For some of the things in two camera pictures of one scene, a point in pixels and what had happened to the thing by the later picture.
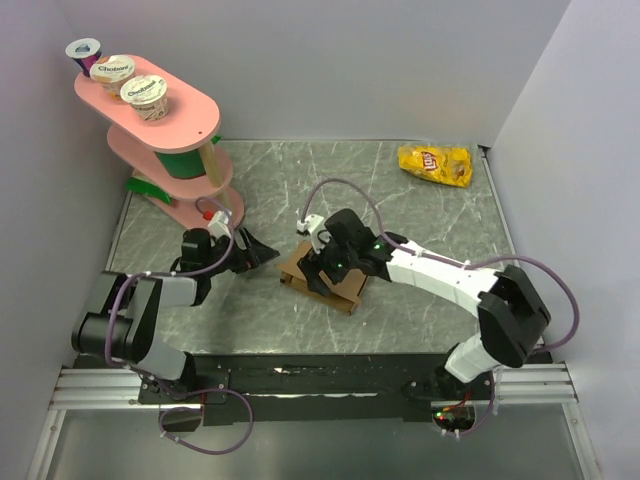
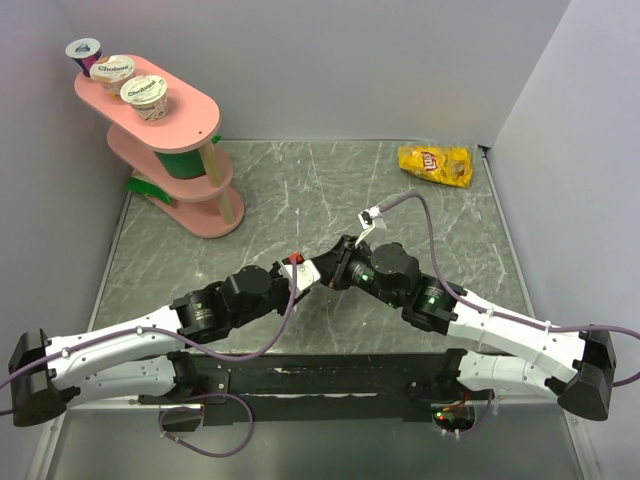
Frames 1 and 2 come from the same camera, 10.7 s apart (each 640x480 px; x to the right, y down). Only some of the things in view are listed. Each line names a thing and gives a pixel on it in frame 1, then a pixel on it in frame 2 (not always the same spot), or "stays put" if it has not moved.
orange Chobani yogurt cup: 111,71 stays put
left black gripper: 257,253 → 289,295
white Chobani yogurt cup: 148,95 stays put
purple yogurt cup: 84,51 stays put
